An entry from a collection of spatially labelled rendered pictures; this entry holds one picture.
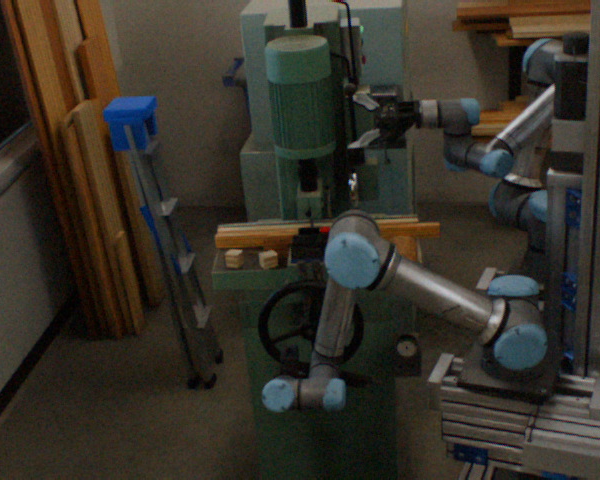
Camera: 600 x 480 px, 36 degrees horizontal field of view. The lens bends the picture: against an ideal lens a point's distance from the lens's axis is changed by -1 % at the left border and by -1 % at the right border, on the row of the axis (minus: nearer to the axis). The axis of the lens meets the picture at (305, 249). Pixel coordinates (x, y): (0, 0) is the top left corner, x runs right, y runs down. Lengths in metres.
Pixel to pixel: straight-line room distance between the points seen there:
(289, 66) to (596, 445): 1.22
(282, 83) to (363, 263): 0.74
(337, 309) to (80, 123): 1.93
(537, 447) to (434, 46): 3.04
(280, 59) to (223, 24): 2.52
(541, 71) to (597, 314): 0.72
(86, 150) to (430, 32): 1.93
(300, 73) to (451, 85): 2.53
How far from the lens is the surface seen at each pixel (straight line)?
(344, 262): 2.00
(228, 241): 2.82
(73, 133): 3.90
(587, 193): 2.26
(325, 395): 2.23
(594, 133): 2.21
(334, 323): 2.26
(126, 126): 3.39
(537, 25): 4.46
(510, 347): 2.10
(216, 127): 5.23
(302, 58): 2.53
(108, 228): 4.06
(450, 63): 4.97
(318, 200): 2.70
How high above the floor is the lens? 2.12
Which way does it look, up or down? 26 degrees down
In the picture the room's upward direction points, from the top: 5 degrees counter-clockwise
